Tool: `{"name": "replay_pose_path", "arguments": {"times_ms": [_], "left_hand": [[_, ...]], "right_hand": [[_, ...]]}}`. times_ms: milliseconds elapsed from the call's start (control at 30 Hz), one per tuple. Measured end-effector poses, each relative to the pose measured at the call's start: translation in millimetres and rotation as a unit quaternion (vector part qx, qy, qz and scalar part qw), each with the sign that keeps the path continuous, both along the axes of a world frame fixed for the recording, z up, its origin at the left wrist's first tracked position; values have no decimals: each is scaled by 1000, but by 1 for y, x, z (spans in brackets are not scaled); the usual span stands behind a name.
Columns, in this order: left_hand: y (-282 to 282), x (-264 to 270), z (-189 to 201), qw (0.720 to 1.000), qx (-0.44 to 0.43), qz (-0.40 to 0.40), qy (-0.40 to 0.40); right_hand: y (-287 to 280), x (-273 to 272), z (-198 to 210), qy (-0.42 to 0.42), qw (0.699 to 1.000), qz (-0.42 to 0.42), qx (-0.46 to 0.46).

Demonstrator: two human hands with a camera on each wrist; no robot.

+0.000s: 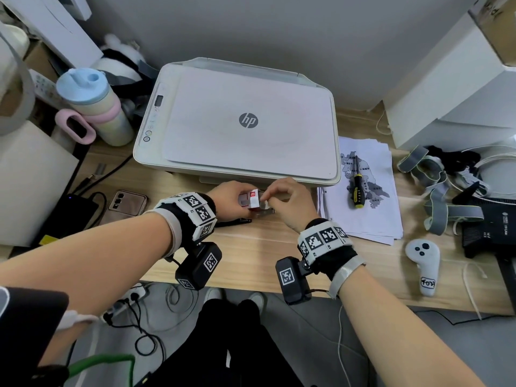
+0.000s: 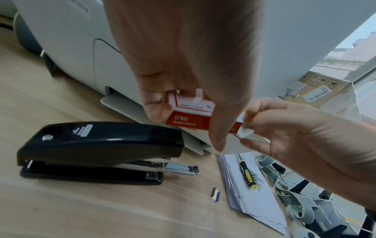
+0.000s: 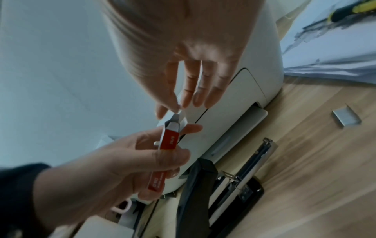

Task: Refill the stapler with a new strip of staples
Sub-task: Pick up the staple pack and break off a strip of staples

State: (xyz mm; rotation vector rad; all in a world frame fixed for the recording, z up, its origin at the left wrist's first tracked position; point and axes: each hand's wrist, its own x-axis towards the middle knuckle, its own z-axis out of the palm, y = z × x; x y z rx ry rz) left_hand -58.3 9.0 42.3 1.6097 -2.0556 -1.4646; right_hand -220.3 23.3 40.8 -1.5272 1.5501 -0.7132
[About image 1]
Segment rose gold smartphone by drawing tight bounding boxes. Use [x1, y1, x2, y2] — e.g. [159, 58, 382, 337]
[99, 190, 148, 226]

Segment black cable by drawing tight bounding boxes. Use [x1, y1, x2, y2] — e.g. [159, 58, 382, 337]
[68, 155, 134, 196]

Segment person's right forearm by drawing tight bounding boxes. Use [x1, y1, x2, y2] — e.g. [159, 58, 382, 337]
[338, 269, 488, 387]

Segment person's left hand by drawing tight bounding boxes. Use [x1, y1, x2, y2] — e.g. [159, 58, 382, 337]
[206, 181, 259, 223]

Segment black white plush toy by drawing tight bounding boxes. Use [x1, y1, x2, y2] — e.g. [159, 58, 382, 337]
[90, 34, 160, 98]

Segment wrist marker band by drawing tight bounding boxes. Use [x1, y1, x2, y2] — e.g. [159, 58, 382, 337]
[152, 192, 218, 259]
[297, 218, 367, 299]

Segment person's black trousers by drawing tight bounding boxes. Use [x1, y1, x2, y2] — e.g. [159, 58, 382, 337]
[155, 298, 311, 387]

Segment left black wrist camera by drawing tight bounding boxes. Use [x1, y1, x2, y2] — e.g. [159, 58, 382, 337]
[175, 242, 223, 291]

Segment white power strip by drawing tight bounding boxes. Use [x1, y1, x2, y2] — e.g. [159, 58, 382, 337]
[100, 285, 148, 324]

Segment person's right hand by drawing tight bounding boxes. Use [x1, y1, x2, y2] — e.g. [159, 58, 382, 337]
[259, 177, 320, 234]

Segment small brown cardboard box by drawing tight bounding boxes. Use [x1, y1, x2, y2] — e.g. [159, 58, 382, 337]
[22, 39, 62, 83]

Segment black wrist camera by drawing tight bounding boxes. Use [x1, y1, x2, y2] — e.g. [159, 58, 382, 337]
[175, 242, 223, 291]
[275, 256, 313, 306]

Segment white carton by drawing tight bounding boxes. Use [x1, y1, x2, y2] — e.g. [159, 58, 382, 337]
[7, 0, 104, 70]

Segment white handheld controller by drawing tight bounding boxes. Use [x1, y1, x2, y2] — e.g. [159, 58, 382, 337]
[405, 239, 441, 297]

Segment stack of printed papers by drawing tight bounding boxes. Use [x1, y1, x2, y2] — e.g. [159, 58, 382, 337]
[317, 135, 404, 246]

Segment white cable tie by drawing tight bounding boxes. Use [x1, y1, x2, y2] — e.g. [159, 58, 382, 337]
[461, 261, 489, 321]

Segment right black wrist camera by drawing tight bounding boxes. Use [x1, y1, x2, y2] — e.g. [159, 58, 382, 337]
[275, 256, 313, 306]

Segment right wrist marker band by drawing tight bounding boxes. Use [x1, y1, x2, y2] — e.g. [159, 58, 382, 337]
[297, 218, 367, 299]

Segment pastel water bottle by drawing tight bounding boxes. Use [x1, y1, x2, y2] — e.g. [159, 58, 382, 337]
[55, 68, 135, 147]

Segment black pen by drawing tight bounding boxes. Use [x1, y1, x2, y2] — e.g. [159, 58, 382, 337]
[214, 218, 253, 229]

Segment green cable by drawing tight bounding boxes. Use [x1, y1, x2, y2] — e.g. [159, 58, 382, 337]
[66, 353, 136, 380]

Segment white flat box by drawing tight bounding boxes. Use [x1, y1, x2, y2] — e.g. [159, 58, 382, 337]
[0, 120, 80, 249]

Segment black flat device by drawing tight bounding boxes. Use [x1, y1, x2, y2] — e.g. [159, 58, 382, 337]
[33, 193, 100, 249]

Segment small white red box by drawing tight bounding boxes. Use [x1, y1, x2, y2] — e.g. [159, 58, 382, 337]
[238, 188, 260, 210]

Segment large white box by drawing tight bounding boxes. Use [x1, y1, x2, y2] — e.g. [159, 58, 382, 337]
[382, 13, 516, 152]

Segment person's left forearm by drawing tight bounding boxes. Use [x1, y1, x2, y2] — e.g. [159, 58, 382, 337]
[0, 211, 175, 369]

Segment left wrist marker band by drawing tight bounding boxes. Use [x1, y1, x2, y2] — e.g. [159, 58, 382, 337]
[152, 192, 218, 259]

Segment grey headset straps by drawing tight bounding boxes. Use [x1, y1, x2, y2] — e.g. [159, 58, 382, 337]
[397, 145, 485, 236]

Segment white coiled cable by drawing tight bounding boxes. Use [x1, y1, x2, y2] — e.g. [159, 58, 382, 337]
[464, 144, 516, 199]

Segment white printer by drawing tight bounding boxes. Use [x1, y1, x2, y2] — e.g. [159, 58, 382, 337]
[132, 57, 342, 187]

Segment black floor cables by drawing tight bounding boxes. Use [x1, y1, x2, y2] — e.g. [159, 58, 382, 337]
[108, 281, 202, 359]

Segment black yellow screwdriver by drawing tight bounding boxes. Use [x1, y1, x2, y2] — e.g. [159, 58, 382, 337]
[348, 155, 366, 209]

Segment black router box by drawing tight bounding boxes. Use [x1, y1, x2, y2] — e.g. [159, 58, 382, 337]
[452, 188, 516, 259]

